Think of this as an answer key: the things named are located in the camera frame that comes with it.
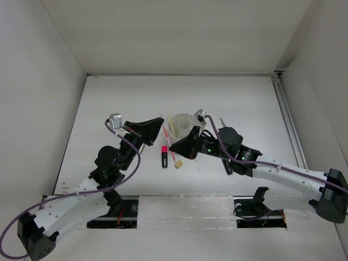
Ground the pink thin highlighter pen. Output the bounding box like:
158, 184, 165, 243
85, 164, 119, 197
162, 125, 176, 166

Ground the pink black highlighter marker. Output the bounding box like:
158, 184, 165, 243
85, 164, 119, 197
161, 146, 168, 168

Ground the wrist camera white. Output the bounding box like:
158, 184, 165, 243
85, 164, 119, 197
107, 113, 123, 131
193, 109, 207, 128

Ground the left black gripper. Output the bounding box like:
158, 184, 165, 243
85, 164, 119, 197
119, 117, 163, 171

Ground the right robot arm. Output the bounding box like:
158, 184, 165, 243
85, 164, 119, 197
169, 126, 347, 223

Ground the blue black highlighter marker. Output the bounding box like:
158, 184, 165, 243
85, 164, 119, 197
222, 159, 233, 175

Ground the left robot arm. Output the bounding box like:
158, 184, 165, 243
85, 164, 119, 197
17, 117, 164, 260

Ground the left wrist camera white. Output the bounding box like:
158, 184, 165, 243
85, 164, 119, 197
107, 113, 123, 131

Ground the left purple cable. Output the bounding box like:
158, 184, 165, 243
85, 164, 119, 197
0, 118, 142, 259

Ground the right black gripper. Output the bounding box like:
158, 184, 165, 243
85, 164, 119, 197
169, 126, 231, 160

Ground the tan eraser block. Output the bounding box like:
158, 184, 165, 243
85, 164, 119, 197
175, 160, 183, 169

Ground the aluminium rail on right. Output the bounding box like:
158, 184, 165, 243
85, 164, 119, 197
270, 71, 308, 169

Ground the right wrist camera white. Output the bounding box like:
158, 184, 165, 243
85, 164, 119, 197
193, 109, 207, 128

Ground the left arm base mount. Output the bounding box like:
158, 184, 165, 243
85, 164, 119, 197
86, 195, 139, 229

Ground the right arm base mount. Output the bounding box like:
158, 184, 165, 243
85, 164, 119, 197
233, 187, 287, 228

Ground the white round divided container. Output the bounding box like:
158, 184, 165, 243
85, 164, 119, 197
167, 113, 200, 144

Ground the yellow thin highlighter pen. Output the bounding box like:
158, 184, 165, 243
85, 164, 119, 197
169, 116, 178, 138

